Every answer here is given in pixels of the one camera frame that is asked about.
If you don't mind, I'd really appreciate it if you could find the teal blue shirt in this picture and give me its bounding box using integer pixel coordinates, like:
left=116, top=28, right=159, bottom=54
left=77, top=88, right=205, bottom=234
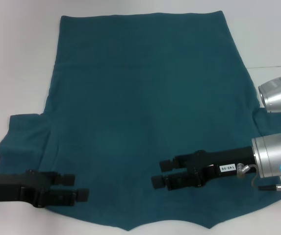
left=0, top=10, right=281, bottom=232

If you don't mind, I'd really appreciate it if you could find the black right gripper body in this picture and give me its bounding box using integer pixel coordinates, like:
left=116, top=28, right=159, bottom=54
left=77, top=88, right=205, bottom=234
left=186, top=146, right=256, bottom=188

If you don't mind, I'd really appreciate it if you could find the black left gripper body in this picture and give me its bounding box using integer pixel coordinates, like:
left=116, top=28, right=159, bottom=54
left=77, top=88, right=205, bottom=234
left=0, top=169, right=55, bottom=209

